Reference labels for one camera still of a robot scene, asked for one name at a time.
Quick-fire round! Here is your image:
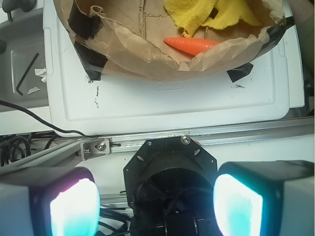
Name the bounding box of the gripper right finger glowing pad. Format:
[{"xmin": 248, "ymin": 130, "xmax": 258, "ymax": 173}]
[{"xmin": 213, "ymin": 160, "xmax": 315, "ymax": 236}]

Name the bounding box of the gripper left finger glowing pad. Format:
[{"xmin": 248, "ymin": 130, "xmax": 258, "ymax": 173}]
[{"xmin": 0, "ymin": 167, "xmax": 100, "ymax": 236}]

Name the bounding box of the orange plastic carrot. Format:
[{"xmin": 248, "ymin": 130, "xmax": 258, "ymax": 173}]
[{"xmin": 163, "ymin": 37, "xmax": 219, "ymax": 56}]

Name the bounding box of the white plastic tray lid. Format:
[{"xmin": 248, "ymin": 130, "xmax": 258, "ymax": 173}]
[{"xmin": 43, "ymin": 0, "xmax": 305, "ymax": 135}]

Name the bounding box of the grey plastic bin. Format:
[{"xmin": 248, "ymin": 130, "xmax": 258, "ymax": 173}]
[{"xmin": 0, "ymin": 8, "xmax": 48, "ymax": 108}]

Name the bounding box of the black hex key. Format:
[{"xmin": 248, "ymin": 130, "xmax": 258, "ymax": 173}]
[{"xmin": 16, "ymin": 53, "xmax": 39, "ymax": 96}]

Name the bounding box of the brown paper bag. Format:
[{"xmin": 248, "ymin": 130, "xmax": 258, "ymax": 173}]
[{"xmin": 53, "ymin": 0, "xmax": 295, "ymax": 82}]

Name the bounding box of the aluminium extrusion rail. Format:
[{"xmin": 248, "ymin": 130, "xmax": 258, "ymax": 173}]
[{"xmin": 1, "ymin": 117, "xmax": 315, "ymax": 174}]

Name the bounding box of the metal corner bracket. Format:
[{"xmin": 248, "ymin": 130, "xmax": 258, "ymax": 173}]
[{"xmin": 80, "ymin": 138, "xmax": 111, "ymax": 161}]

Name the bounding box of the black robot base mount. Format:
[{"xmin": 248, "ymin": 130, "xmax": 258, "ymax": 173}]
[{"xmin": 124, "ymin": 139, "xmax": 220, "ymax": 236}]

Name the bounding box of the black power cable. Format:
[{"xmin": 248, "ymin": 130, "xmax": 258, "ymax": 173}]
[{"xmin": 0, "ymin": 99, "xmax": 98, "ymax": 138}]

